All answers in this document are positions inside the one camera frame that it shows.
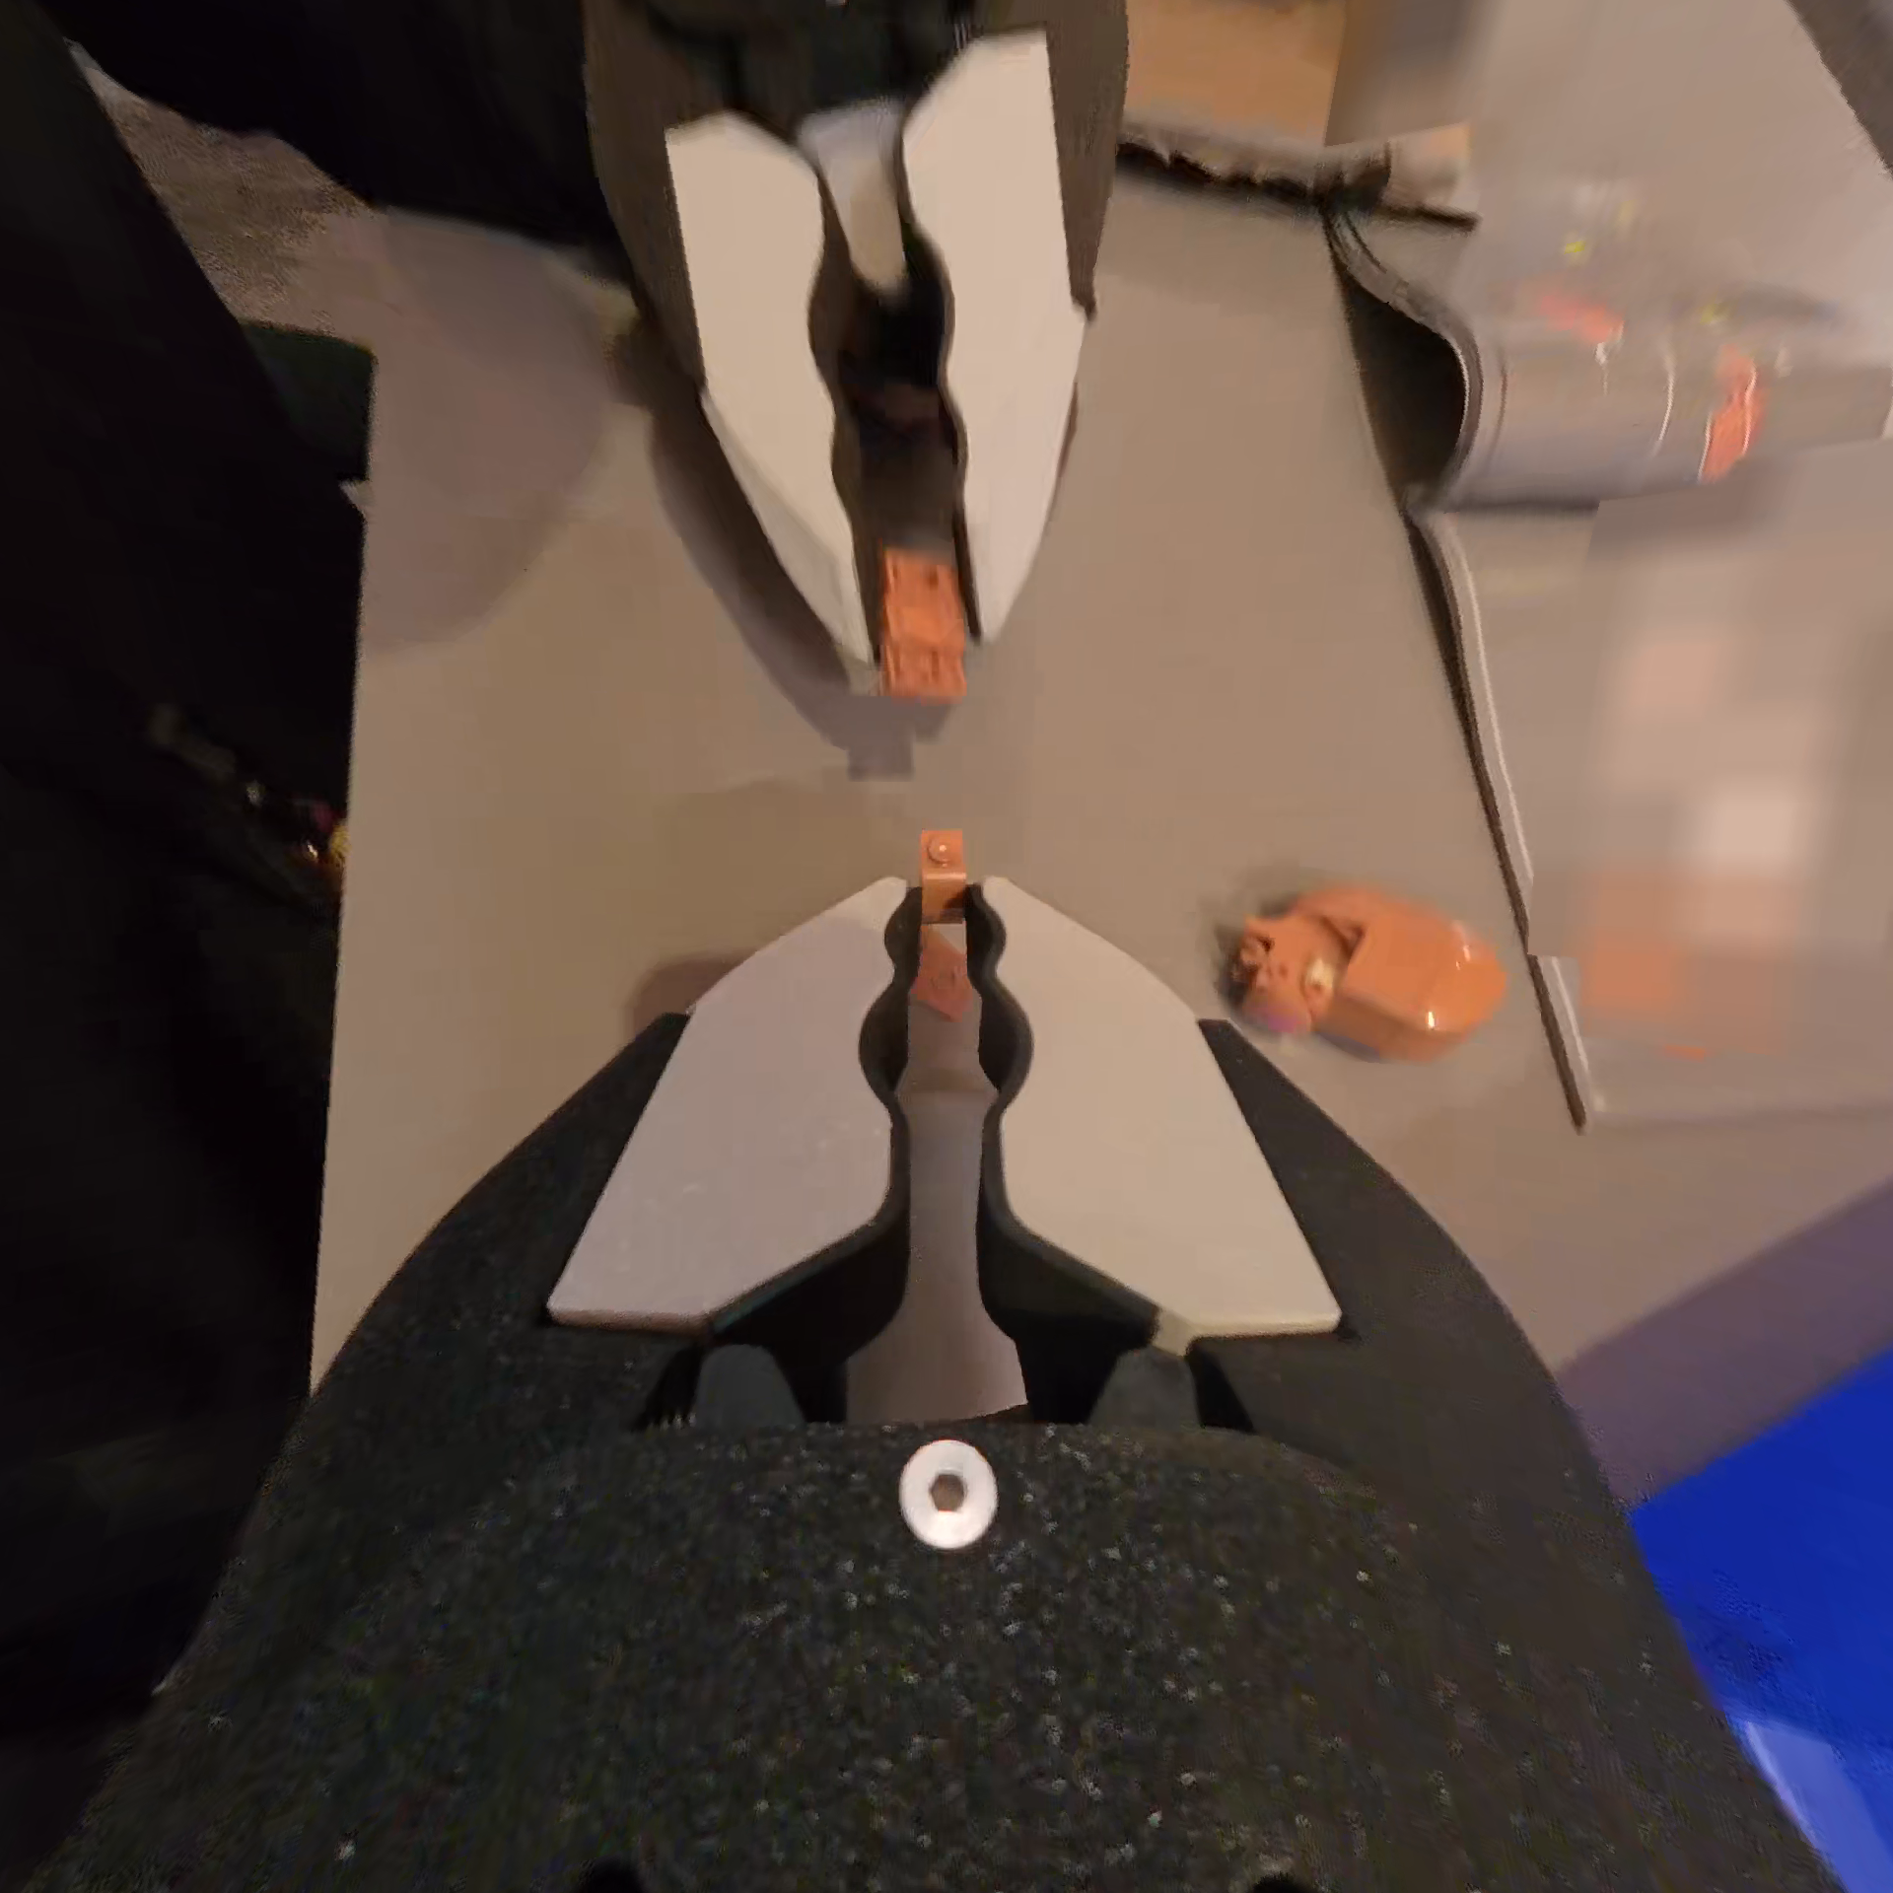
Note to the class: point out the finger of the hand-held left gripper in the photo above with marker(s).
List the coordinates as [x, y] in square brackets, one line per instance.
[764, 328]
[1013, 296]

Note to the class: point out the small brown brick piece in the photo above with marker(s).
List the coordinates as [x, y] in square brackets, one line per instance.
[943, 863]

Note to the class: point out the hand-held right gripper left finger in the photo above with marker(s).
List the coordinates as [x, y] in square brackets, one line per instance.
[740, 1155]

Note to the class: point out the round brown brick assembly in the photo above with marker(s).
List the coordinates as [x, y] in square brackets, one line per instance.
[1374, 976]

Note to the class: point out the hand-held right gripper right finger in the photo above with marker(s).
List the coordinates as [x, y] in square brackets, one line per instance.
[1155, 1155]

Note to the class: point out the grey desk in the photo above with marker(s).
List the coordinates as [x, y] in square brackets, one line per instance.
[594, 680]

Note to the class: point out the small brown brick plate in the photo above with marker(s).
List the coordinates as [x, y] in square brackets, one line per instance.
[919, 588]

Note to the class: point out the grey instruction booklet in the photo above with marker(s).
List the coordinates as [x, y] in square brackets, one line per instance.
[1597, 416]

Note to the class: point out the large blue storage bin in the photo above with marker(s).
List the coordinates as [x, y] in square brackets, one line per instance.
[1776, 1570]

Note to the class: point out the cardboard box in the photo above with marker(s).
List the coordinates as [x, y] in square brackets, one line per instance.
[1229, 54]

